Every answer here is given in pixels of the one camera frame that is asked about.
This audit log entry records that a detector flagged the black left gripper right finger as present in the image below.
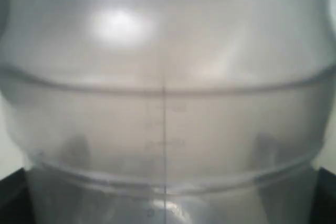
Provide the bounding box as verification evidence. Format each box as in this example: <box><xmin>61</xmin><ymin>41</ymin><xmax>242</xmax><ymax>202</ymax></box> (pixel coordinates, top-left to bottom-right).
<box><xmin>311</xmin><ymin>168</ymin><xmax>335</xmax><ymax>224</ymax></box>

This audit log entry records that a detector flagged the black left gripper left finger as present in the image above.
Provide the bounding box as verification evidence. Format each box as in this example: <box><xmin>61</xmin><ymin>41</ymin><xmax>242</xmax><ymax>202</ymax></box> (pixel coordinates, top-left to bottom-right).
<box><xmin>0</xmin><ymin>168</ymin><xmax>35</xmax><ymax>224</ymax></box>

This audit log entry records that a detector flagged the clear plastic shaker bottle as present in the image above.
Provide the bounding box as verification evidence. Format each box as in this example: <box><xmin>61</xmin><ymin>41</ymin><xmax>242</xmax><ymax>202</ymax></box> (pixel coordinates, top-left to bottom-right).
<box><xmin>1</xmin><ymin>0</ymin><xmax>335</xmax><ymax>223</ymax></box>

